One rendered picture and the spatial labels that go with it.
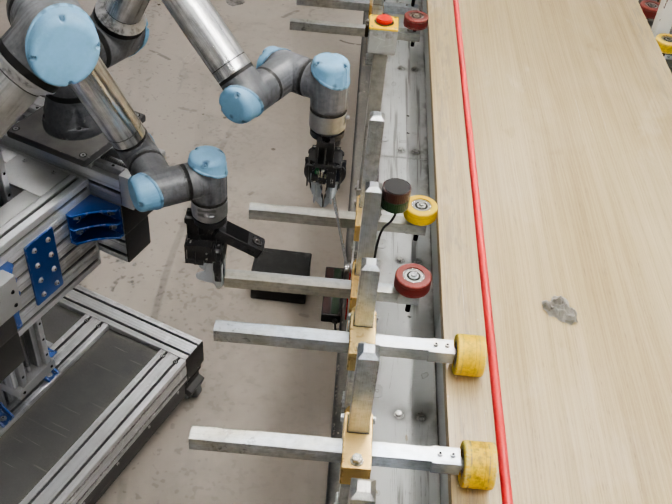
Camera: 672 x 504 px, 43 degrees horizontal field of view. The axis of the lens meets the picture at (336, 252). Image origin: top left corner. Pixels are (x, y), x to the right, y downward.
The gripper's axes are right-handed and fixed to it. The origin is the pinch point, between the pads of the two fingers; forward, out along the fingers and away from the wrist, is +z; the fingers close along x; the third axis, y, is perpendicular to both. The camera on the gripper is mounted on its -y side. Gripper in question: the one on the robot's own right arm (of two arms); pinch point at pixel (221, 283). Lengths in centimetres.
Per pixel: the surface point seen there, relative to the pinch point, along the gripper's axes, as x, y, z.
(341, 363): 9.3, -28.4, 12.6
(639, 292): -2, -92, -7
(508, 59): -102, -73, -7
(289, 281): 0.8, -15.2, -3.4
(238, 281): 1.5, -4.0, -2.6
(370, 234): -2.2, -31.9, -16.5
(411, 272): -0.2, -41.7, -8.4
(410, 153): -87, -46, 21
